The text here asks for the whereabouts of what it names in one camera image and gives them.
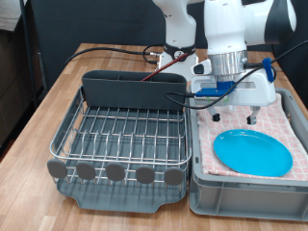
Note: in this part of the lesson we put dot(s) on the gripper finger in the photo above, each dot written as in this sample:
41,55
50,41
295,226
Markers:
215,115
253,117

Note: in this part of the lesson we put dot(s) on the blue plastic plate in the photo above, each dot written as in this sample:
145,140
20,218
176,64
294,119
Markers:
253,154

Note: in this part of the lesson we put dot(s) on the pink checked towel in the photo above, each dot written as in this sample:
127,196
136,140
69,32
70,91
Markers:
276,128

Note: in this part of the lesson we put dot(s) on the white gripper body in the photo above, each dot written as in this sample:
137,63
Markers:
256,91

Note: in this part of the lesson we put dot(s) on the grey shelf board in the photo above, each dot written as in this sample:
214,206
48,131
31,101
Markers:
9,14

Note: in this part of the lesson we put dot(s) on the black metal stand pole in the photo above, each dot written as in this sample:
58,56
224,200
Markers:
28,48

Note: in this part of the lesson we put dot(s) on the grey plastic drain tray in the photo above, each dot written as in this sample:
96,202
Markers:
128,202

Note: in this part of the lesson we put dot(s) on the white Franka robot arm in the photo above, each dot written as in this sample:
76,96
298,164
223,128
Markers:
224,29

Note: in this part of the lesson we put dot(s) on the wrist camera on blue mount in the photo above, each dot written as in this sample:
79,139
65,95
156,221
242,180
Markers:
215,91

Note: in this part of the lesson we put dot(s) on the dark grey cutlery holder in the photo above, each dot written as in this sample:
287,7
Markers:
128,93

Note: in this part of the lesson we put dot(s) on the grey plastic crate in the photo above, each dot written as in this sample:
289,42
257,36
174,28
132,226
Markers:
240,199

